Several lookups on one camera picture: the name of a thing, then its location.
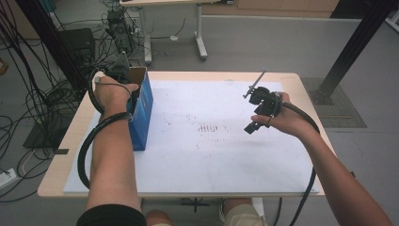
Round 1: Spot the dark floor mat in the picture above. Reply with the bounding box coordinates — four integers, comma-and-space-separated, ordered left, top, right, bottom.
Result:
300, 76, 368, 129

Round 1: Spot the black metal post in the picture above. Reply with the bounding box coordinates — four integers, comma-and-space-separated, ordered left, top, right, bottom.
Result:
14, 0, 89, 92
310, 0, 399, 106

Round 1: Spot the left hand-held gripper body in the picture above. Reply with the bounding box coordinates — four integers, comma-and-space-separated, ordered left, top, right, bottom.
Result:
106, 51, 132, 85

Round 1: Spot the person's left hand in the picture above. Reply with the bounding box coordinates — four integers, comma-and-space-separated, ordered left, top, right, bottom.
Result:
93, 74, 139, 118

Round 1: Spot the white power strip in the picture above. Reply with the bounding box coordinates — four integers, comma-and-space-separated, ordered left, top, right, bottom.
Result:
0, 168, 17, 190

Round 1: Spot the white mat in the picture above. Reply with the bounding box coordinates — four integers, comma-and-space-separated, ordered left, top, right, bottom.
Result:
63, 79, 321, 194

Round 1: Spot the person's black sleeve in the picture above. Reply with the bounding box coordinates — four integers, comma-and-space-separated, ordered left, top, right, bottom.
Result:
75, 203, 148, 226

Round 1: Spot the blue cardboard box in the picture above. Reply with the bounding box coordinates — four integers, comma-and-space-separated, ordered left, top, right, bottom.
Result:
126, 66, 155, 152

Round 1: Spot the wooden table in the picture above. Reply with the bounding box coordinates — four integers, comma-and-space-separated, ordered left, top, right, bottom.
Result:
37, 71, 336, 199

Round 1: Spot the bundle of black floor cables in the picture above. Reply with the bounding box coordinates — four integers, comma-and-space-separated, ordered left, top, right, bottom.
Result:
0, 0, 83, 202

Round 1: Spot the white desk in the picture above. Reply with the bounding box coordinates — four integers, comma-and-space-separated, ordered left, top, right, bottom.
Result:
119, 0, 234, 63

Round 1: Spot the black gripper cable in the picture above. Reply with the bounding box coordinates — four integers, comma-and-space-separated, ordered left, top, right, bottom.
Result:
76, 67, 134, 190
281, 100, 322, 226

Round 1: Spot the black box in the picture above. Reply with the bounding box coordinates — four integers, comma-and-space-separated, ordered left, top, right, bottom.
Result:
57, 27, 97, 64

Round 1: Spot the person's right hand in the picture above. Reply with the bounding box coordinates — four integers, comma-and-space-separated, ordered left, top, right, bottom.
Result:
250, 91, 311, 139

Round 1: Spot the person's left knee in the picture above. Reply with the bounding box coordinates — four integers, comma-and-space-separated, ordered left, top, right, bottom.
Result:
144, 209, 175, 226

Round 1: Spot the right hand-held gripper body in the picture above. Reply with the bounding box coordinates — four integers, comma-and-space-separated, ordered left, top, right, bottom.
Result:
242, 69, 283, 118

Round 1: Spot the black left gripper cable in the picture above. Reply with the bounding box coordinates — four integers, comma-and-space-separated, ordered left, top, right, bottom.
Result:
76, 67, 134, 190

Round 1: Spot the person's right leg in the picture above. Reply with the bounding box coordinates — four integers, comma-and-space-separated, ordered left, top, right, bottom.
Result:
221, 197, 268, 226

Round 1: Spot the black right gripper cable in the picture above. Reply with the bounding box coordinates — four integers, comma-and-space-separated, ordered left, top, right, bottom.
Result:
281, 100, 322, 226

